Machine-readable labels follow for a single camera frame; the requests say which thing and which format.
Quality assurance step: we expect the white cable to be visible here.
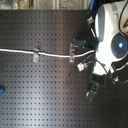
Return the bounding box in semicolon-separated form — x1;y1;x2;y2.
0;48;98;59

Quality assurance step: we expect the metal cable clip left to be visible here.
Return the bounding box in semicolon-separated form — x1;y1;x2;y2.
33;42;41;63

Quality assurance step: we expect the metal cable clip red base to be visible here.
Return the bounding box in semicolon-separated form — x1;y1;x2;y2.
69;43;75;63

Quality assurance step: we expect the white connector with wires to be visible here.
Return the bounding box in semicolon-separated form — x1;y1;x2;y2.
77;59;96;71

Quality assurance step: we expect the blue cable at top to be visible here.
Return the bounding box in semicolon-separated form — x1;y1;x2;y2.
87;0;96;15

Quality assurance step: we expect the blue object at edge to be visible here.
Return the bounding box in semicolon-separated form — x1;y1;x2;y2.
0;85;4;95

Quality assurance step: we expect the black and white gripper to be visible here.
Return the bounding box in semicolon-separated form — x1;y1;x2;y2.
73;39;119;100

